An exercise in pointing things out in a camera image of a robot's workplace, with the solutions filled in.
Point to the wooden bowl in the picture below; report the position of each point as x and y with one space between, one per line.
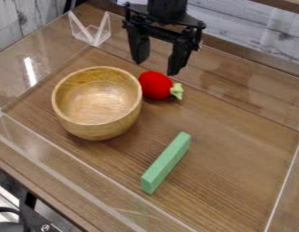
97 102

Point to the black table leg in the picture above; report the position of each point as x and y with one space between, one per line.
31 200

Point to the clear acrylic corner bracket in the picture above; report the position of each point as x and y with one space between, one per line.
92 35

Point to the green rectangular block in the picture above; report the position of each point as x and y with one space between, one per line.
164 164

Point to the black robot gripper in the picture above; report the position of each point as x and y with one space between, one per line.
164 19

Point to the red plush strawberry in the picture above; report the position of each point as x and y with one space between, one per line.
159 87

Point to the black metal base plate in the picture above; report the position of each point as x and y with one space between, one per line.
35 223

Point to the clear acrylic tray wall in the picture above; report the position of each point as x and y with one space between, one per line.
91 199

